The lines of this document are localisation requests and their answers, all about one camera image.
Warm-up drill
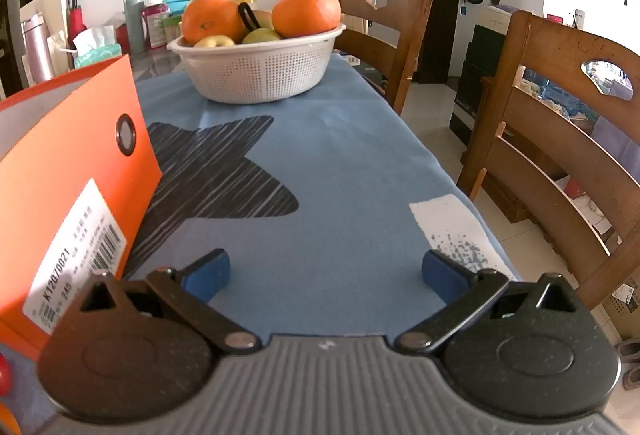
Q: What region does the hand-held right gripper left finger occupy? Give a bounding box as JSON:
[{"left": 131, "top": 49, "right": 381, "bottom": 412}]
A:
[{"left": 75, "top": 248, "right": 262, "bottom": 356}]

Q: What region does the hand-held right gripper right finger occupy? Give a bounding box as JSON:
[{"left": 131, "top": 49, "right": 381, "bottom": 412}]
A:
[{"left": 394, "top": 250, "right": 583, "bottom": 356}]

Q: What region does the orange cardboard box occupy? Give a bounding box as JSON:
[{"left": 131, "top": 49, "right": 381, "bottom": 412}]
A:
[{"left": 0, "top": 55, "right": 163, "bottom": 361}]

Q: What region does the blue printed tablecloth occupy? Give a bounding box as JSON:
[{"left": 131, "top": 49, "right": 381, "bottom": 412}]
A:
[{"left": 0, "top": 51, "right": 523, "bottom": 435}]

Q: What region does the wooden chair with heart cutout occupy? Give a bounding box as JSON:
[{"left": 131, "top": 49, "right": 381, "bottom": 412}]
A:
[
  {"left": 327, "top": 0, "right": 434, "bottom": 116},
  {"left": 457, "top": 10, "right": 640, "bottom": 311}
]

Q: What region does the pair of brown shoes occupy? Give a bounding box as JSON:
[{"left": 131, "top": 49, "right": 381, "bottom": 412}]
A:
[{"left": 615, "top": 340, "right": 640, "bottom": 391}]

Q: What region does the white plastic basket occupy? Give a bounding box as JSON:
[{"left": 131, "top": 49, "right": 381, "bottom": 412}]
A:
[{"left": 166, "top": 22, "right": 347, "bottom": 104}]

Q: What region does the stack of black boxes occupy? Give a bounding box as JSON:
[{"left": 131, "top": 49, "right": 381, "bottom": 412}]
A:
[{"left": 450, "top": 24, "right": 511, "bottom": 146}]

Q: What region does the yellow apple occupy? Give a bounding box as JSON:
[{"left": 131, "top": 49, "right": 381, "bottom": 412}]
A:
[{"left": 193, "top": 35, "right": 236, "bottom": 48}]

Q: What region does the green pear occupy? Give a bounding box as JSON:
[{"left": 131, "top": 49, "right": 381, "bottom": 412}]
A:
[{"left": 242, "top": 28, "right": 282, "bottom": 45}]

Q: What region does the teal tissue box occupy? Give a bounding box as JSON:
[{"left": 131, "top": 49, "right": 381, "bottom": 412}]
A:
[{"left": 74, "top": 26, "right": 122, "bottom": 68}]

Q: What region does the red lidded jar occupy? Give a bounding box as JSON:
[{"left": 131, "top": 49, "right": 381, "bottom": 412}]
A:
[{"left": 141, "top": 4, "right": 171, "bottom": 50}]

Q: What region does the large orange with navel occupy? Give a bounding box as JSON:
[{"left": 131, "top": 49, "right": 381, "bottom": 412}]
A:
[{"left": 181, "top": 0, "right": 248, "bottom": 46}]

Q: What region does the grey tall bottle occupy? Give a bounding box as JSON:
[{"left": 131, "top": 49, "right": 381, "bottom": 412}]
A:
[{"left": 123, "top": 0, "right": 146, "bottom": 54}]

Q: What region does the steel thermos bottle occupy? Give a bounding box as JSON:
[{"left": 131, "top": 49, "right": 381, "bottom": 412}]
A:
[{"left": 21, "top": 14, "right": 56, "bottom": 83}]

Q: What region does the large round orange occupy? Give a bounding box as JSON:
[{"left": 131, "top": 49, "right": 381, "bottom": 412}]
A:
[{"left": 271, "top": 0, "right": 342, "bottom": 39}]

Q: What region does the red folded umbrella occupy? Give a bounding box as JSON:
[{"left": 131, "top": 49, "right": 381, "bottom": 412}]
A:
[{"left": 65, "top": 0, "right": 90, "bottom": 48}]

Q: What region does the brown paper bag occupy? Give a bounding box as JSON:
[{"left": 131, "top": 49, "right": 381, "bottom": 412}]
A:
[{"left": 20, "top": 0, "right": 68, "bottom": 76}]

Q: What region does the black looped strap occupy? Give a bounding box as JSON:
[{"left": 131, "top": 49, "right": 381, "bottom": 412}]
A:
[{"left": 237, "top": 2, "right": 261, "bottom": 33}]

